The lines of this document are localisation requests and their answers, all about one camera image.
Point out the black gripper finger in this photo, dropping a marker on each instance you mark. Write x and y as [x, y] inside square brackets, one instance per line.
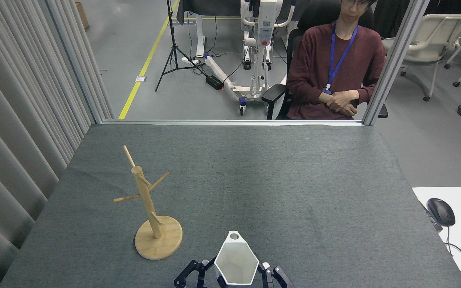
[192, 264]
[280, 274]

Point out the white hexagonal cup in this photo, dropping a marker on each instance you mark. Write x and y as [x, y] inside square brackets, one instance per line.
[236, 260]

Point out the wooden cup rack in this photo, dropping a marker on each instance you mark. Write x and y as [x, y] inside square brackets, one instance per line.
[162, 244]

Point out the person's right hand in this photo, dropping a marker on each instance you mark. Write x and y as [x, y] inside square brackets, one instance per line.
[346, 110]

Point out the person's left hand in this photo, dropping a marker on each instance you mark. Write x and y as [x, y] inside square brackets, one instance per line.
[342, 98]

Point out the grey felt table cover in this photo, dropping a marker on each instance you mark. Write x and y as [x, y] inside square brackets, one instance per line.
[274, 180]

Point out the black slim device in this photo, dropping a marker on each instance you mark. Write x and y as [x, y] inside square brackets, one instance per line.
[432, 219]

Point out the black computer mouse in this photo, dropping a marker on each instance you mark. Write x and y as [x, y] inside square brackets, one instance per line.
[441, 212]

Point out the black office chair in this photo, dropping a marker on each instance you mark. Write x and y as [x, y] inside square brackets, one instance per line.
[274, 92]

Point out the black power strip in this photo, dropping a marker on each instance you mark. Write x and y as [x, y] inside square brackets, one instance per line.
[214, 82]

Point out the floor socket plate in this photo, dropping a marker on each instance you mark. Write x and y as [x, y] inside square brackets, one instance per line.
[141, 79]

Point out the person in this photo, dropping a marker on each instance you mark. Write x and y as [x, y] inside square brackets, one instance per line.
[310, 60]

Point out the black tripod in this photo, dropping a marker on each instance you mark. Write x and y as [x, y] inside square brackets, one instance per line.
[173, 40]

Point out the grey curtain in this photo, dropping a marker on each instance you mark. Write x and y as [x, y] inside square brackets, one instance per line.
[14, 120]

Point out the white stand on wheels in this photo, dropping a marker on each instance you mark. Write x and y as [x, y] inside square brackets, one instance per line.
[263, 20]

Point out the desk with black cover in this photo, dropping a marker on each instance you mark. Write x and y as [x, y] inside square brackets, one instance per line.
[210, 8]

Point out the cardboard box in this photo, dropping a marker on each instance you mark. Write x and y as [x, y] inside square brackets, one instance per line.
[81, 15]

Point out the black glasses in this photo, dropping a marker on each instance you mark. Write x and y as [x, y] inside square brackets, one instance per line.
[356, 4]

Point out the white chair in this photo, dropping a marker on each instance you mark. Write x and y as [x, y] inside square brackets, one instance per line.
[434, 36]

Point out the silver table rail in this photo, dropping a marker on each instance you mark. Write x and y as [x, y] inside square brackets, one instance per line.
[214, 122]

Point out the silver post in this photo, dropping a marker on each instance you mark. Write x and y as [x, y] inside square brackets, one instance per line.
[394, 60]

